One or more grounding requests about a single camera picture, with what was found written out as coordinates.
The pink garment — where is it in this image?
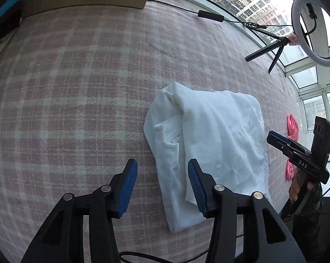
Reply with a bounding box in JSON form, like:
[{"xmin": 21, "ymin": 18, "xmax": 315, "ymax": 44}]
[{"xmin": 285, "ymin": 114, "xmax": 300, "ymax": 181}]

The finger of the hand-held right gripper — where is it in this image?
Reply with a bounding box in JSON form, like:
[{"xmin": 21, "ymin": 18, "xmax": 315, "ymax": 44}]
[
  {"xmin": 268, "ymin": 131, "xmax": 300, "ymax": 146},
  {"xmin": 267, "ymin": 135, "xmax": 291, "ymax": 154}
]

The white window frame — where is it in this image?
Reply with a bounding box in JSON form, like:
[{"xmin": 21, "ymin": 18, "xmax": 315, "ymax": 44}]
[{"xmin": 154, "ymin": 0, "xmax": 330, "ymax": 165}]

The dark grey garment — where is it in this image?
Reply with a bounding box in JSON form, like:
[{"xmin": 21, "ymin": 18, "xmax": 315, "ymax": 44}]
[{"xmin": 0, "ymin": 0, "xmax": 23, "ymax": 47}]

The white button shirt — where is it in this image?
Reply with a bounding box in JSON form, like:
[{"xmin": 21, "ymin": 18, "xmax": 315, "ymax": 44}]
[{"xmin": 143, "ymin": 82, "xmax": 272, "ymax": 233}]

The white ring light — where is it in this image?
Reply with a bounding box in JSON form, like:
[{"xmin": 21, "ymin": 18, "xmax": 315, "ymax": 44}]
[{"xmin": 291, "ymin": 0, "xmax": 330, "ymax": 68}]

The person's right hand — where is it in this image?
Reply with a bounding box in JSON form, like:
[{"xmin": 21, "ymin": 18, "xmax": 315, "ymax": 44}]
[{"xmin": 288, "ymin": 173, "xmax": 300, "ymax": 202}]

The pink plaid blanket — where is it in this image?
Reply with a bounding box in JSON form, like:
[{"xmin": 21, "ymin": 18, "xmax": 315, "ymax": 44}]
[{"xmin": 0, "ymin": 0, "xmax": 305, "ymax": 263}]

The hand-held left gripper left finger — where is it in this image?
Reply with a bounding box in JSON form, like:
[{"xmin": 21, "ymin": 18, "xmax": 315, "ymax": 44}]
[{"xmin": 21, "ymin": 159, "xmax": 138, "ymax": 263}]

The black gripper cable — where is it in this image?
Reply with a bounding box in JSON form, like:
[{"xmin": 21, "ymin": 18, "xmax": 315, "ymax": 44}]
[{"xmin": 120, "ymin": 234, "xmax": 245, "ymax": 263}]

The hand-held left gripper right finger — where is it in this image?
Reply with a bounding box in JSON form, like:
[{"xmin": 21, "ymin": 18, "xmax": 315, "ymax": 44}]
[{"xmin": 187, "ymin": 158, "xmax": 308, "ymax": 263}]

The person's right forearm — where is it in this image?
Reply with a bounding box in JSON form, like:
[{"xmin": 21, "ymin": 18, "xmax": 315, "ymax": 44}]
[{"xmin": 280, "ymin": 181, "xmax": 325, "ymax": 252}]

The ring light cable with remote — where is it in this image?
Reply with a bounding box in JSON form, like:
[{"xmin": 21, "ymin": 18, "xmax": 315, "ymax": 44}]
[{"xmin": 147, "ymin": 0, "xmax": 294, "ymax": 31}]

